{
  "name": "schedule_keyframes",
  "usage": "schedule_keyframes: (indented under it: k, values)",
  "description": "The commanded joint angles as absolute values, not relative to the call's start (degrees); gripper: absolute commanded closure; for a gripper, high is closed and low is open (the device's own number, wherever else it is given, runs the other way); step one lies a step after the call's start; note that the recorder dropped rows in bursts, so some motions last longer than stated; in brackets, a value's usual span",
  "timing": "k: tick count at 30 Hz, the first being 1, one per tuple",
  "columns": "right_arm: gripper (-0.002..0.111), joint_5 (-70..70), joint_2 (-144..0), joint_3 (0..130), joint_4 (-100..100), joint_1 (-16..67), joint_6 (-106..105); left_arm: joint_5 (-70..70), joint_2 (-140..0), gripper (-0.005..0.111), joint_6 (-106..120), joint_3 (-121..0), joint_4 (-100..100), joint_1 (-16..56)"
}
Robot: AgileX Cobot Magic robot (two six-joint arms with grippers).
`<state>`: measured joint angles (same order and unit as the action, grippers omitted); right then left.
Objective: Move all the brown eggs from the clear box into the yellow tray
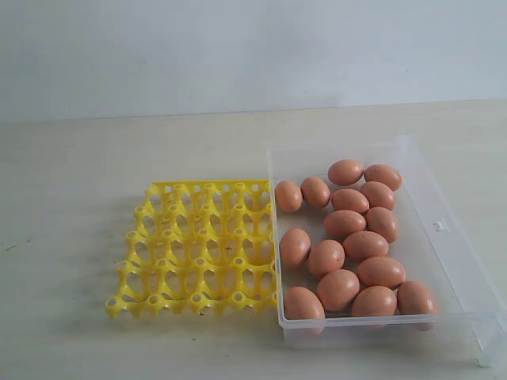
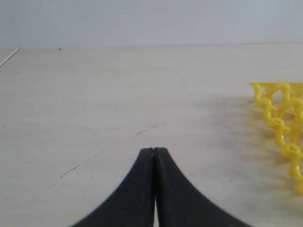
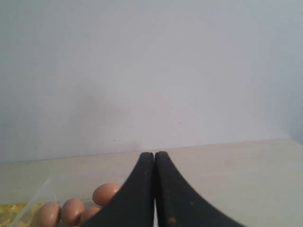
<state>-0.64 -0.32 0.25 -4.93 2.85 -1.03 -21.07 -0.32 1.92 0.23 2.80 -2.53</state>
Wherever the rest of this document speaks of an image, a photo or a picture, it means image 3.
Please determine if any brown egg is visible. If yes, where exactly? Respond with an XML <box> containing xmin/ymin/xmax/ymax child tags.
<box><xmin>92</xmin><ymin>183</ymin><xmax>120</xmax><ymax>206</ymax></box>
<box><xmin>34</xmin><ymin>201</ymin><xmax>61</xmax><ymax>227</ymax></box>
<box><xmin>61</xmin><ymin>198</ymin><xmax>85</xmax><ymax>227</ymax></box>
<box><xmin>80</xmin><ymin>206</ymin><xmax>101</xmax><ymax>224</ymax></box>

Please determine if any clear plastic bin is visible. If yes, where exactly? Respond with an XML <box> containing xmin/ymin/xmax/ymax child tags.
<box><xmin>11</xmin><ymin>173</ymin><xmax>125</xmax><ymax>227</ymax></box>

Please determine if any yellow plastic egg tray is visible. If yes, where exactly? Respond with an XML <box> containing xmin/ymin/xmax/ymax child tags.
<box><xmin>0</xmin><ymin>203</ymin><xmax>42</xmax><ymax>227</ymax></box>

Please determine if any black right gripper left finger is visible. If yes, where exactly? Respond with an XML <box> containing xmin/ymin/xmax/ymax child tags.
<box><xmin>82</xmin><ymin>152</ymin><xmax>154</xmax><ymax>227</ymax></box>

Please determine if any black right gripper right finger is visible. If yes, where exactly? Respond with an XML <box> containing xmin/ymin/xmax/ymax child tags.
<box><xmin>155</xmin><ymin>151</ymin><xmax>241</xmax><ymax>227</ymax></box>

